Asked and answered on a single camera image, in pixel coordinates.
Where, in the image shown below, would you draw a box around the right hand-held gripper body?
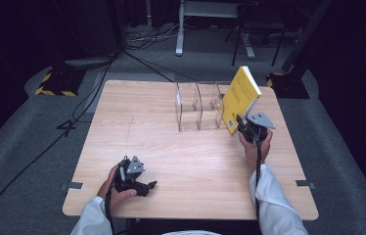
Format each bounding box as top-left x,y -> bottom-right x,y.
236,112 -> 277,145

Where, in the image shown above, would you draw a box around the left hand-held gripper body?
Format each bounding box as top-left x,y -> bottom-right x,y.
114,155 -> 147,194

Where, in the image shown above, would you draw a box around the yellow book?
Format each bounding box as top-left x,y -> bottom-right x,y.
221,66 -> 263,136

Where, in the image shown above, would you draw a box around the clear acrylic book rack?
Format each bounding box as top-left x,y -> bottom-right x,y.
174,80 -> 235,133

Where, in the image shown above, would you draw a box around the person's right hand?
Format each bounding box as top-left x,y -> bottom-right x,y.
238,128 -> 274,173

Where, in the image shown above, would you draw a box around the person's left hand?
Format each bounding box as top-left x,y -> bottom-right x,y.
97,164 -> 138,212

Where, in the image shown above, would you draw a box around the yellow black striped stand base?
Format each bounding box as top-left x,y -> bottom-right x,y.
34,67 -> 87,98
266,71 -> 311,100

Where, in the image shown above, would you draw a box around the person's white coat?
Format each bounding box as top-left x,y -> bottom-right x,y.
160,229 -> 222,235

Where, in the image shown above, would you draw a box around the black chair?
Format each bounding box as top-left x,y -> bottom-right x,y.
224,2 -> 288,68

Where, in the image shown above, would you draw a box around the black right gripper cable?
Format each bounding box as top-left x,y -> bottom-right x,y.
254,128 -> 263,220

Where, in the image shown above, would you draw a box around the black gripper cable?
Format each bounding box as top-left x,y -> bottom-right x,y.
104,169 -> 120,235
254,128 -> 263,220

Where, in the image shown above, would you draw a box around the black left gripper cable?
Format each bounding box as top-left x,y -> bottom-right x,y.
104,169 -> 120,235

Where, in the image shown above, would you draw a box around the grey table bracket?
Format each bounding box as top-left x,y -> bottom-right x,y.
59,181 -> 84,192
295,179 -> 316,191

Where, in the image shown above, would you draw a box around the long black floor cable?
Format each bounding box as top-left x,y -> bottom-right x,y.
0,53 -> 117,235

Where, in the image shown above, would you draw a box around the dark slanted stand post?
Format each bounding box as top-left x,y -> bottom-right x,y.
281,0 -> 335,74

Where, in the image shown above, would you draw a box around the white desk frame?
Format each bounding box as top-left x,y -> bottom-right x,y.
174,0 -> 257,61

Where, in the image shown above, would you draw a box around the bundle of floor cables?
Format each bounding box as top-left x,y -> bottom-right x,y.
125,23 -> 180,51

